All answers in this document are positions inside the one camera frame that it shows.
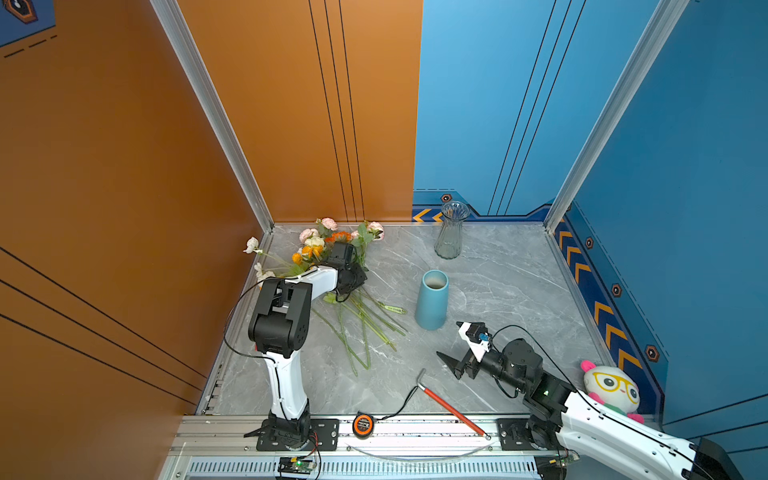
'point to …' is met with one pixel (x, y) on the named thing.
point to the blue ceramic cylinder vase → (432, 302)
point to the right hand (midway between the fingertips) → (447, 338)
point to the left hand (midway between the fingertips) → (363, 275)
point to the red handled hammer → (446, 406)
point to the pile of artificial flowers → (361, 319)
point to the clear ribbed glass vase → (449, 240)
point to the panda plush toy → (613, 389)
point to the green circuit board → (295, 464)
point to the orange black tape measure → (363, 426)
